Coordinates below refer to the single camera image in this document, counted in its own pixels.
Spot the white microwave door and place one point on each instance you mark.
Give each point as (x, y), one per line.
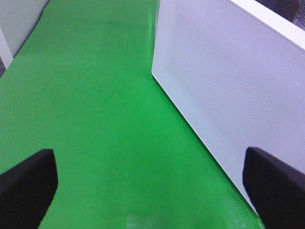
(236, 72)

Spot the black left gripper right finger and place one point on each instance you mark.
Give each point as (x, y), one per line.
(275, 189)

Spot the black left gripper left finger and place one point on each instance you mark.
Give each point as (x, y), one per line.
(27, 191)

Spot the white microwave oven body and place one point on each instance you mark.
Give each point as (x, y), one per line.
(291, 10)

